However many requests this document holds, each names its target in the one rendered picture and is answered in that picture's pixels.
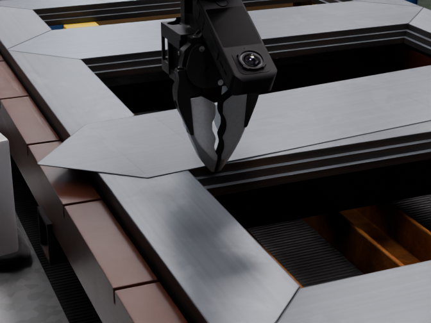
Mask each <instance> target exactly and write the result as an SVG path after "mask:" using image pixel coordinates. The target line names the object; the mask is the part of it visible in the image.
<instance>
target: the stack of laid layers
mask: <svg viewBox="0 0 431 323"><path fill-rule="evenodd" d="M305 1H312V2H313V3H316V4H326V3H339V2H346V1H351V0H242V2H243V3H244V5H245V7H252V6H265V5H272V4H285V3H298V2H305ZM33 11H34V12H35V13H36V14H37V15H38V16H39V17H40V18H41V19H42V20H43V21H44V22H45V23H46V24H47V25H48V26H56V25H63V24H76V23H84V22H97V21H110V20H117V19H130V18H137V17H150V16H157V15H170V14H177V13H181V12H180V0H140V1H127V2H119V3H105V4H90V5H83V6H69V7H61V8H47V9H39V10H33ZM262 41H263V43H264V45H265V47H266V49H267V51H268V53H269V54H270V56H271V58H282V57H288V56H298V55H304V54H315V53H325V52H331V51H342V50H348V49H358V48H364V47H375V46H385V45H391V44H402V43H404V44H407V45H409V46H411V47H414V48H416V49H418V50H420V51H423V52H424V53H427V54H429V55H431V33H429V32H426V31H423V30H422V29H419V28H416V27H414V26H411V25H410V24H400V25H394V26H382V27H375V28H364V29H353V30H347V31H335V32H329V33H318V34H311V35H300V36H293V37H282V38H271V39H264V40H262ZM0 54H1V56H2V57H3V59H4V61H5V62H6V63H7V64H8V66H9V67H10V68H11V70H12V72H13V73H14V74H15V76H16V77H17V79H18V80H19V81H20V83H21V85H22V86H23V87H24V89H25V90H26V91H27V93H28V94H29V96H30V97H31V99H32V100H33V102H34V103H35V104H36V106H37V107H38V109H39V110H40V112H41V113H42V114H43V116H44V117H45V119H46V120H47V121H48V123H49V125H50V126H51V127H52V129H53V130H54V132H55V133H56V134H57V136H58V138H59V139H60V141H62V142H64V141H65V140H66V139H68V138H69V137H70V135H69V134H68V132H67V131H66V130H65V128H64V127H63V126H62V124H61V123H60V121H59V120H58V119H57V118H56V116H55V115H54V113H53V112H52V111H51V109H50V108H49V107H48V105H47V104H46V102H45V101H44V100H43V98H42V97H41V96H40V94H39V93H38V92H37V90H36V89H35V87H34V86H33V85H32V84H31V82H30V80H29V79H28V78H27V77H26V75H25V74H24V73H23V71H22V70H21V68H20V67H19V66H18V65H17V63H16V61H15V60H14V59H13V58H12V56H11V55H10V53H9V52H8V51H7V49H6V48H5V46H4V45H3V44H2V42H1V41H0ZM82 61H83V62H84V63H85V64H86V65H87V67H88V68H89V69H90V70H91V71H92V72H93V73H94V74H95V75H96V76H97V77H98V78H99V79H102V78H112V77H118V76H129V75H135V74H145V73H151V72H162V71H164V70H162V51H153V52H147V53H135V54H124V55H118V56H107V57H100V58H89V59H82ZM428 159H431V121H428V122H422V123H419V124H413V125H409V126H403V127H400V128H394V129H388V130H384V131H379V132H375V133H369V134H365V135H360V136H356V137H350V138H344V139H341V140H335V141H331V142H325V143H322V144H316V145H310V146H306V147H301V148H297V149H291V150H288V151H282V152H279V153H272V154H266V155H262V156H256V157H252V158H246V159H243V160H236V161H230V162H226V164H225V165H224V167H223V168H222V169H221V170H220V171H215V172H211V171H210V170H209V169H208V168H207V167H201V168H198V169H192V170H189V172H190V173H191V174H192V175H193V176H194V177H195V178H196V179H197V180H198V181H199V182H200V183H201V184H202V185H203V186H204V187H205V188H206V189H207V190H208V191H209V192H210V193H211V194H212V195H213V196H214V195H221V194H229V193H232V192H240V191H244V190H251V189H256V188H263V187H267V186H274V185H281V184H286V183H293V182H297V181H304V180H308V179H316V178H323V177H327V176H334V175H338V174H345V173H350V172H357V171H361V170H368V169H375V168H380V167H387V166H391V165H398V164H403V163H410V162H417V161H421V160H428ZM82 172H83V173H84V175H85V176H86V177H87V179H88V180H89V181H90V183H91V185H92V186H93V187H94V189H95V190H96V192H97V193H98V194H99V196H100V198H101V200H103V202H104V203H105V204H106V206H107V207H108V209H109V210H110V212H111V213H112V215H113V216H114V217H115V219H116V220H117V222H118V223H119V225H120V226H121V227H122V229H123V230H124V232H125V233H126V234H127V236H128V238H129V239H130V240H131V242H132V243H133V245H134V246H135V247H136V249H137V250H138V252H139V253H140V255H141V256H142V257H143V259H144V260H145V262H146V263H147V265H148V266H149V267H150V269H151V270H152V272H153V273H154V275H155V276H156V278H157V279H158V282H160V283H161V285H162V286H163V287H164V289H165V291H166V292H167V293H168V294H169V296H170V298H171V299H172V300H173V302H174V303H175V305H176V306H177V307H178V309H179V310H180V312H181V313H182V315H183V316H184V317H185V319H186V320H187V322H188V323H207V322H206V320H205V319H204V318H203V316H202V315H201V313H200V312H199V311H198V309H197V308H196V307H195V305H194V304H193V303H192V301H191V300H190V299H189V297H188V296H187V294H186V293H185V292H184V291H183V289H182V288H181V286H180V285H179V284H178V282H177V281H176V280H175V278H174V277H173V275H172V274H171V273H170V272H169V270H168V269H167V267H166V266H165V265H164V263H163V262H162V260H161V259H160V258H159V257H158V255H157V253H156V252H155V251H154V250H153V248H152V247H151V246H150V244H149V243H148V241H147V240H146V239H145V238H144V236H143V234H142V233H141V232H140V231H139V229H138V228H137V226H136V225H135V224H134V222H133V221H132V220H131V219H130V217H129V215H128V214H127V213H126V212H125V210H124V209H123V207H122V206H121V205H120V203H119V202H118V200H117V199H116V198H115V196H114V195H113V193H111V191H110V190H109V188H108V187H107V186H106V184H105V183H104V181H103V180H102V179H101V177H100V176H99V174H98V173H97V172H90V171H84V170H83V171H82Z"/></svg>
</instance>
